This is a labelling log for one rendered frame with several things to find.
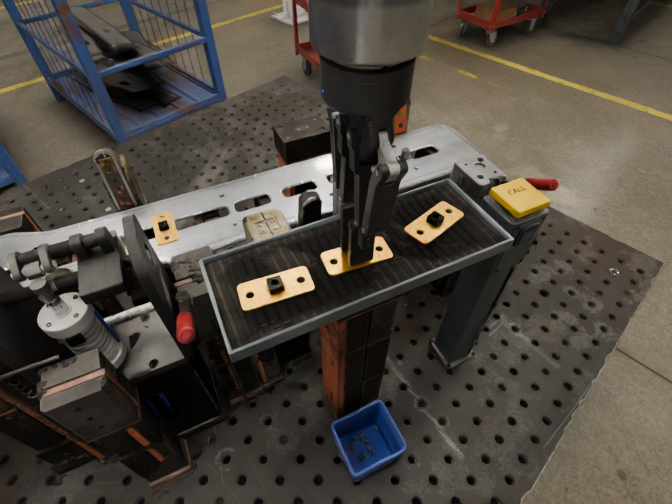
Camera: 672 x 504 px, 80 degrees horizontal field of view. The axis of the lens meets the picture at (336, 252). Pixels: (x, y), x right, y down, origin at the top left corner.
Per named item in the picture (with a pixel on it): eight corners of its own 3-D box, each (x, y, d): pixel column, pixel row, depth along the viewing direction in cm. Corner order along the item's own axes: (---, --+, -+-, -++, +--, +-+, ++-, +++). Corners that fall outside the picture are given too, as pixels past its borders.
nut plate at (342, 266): (381, 237, 51) (381, 230, 50) (394, 258, 49) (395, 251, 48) (319, 254, 49) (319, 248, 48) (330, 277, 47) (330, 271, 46)
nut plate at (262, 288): (305, 266, 48) (305, 260, 47) (315, 290, 45) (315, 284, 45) (236, 286, 46) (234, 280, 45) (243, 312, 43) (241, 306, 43)
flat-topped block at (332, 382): (362, 371, 87) (378, 226, 54) (380, 404, 83) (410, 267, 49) (320, 390, 85) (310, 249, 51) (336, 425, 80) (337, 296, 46)
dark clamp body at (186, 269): (254, 345, 92) (218, 228, 63) (274, 396, 84) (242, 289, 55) (208, 364, 89) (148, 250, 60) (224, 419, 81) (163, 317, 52)
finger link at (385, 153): (381, 100, 34) (412, 125, 30) (379, 156, 37) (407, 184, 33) (355, 105, 33) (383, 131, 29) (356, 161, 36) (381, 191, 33)
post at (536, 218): (454, 329, 94) (517, 182, 62) (474, 356, 90) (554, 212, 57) (428, 342, 92) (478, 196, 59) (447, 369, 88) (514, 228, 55)
